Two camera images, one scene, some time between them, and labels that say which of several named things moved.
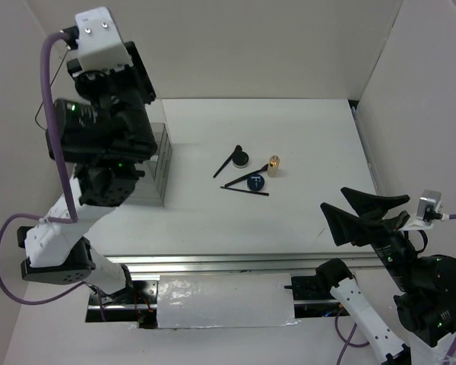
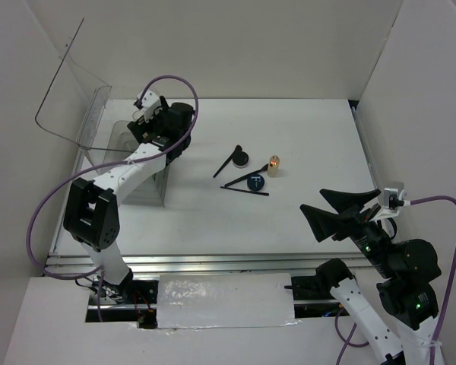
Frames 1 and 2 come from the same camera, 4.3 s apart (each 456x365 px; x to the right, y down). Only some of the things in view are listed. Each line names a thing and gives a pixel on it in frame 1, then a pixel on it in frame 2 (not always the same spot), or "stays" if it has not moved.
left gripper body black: [127, 88] -> [155, 125]
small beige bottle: [273, 169] stays
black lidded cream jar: [240, 160] stays
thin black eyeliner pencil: [246, 191] stays
